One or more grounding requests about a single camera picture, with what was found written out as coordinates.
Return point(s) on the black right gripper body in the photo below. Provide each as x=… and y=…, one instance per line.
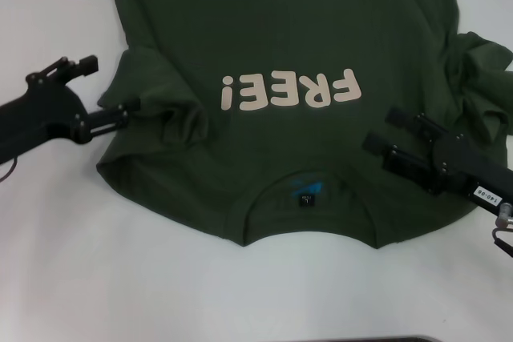
x=461, y=166

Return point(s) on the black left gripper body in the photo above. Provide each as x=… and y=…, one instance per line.
x=44, y=117

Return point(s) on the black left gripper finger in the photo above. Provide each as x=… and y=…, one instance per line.
x=76, y=67
x=108, y=119

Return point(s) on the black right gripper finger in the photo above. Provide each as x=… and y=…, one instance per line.
x=418, y=123
x=406, y=163

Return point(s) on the dark green FREE! t-shirt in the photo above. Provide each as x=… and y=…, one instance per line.
x=280, y=29

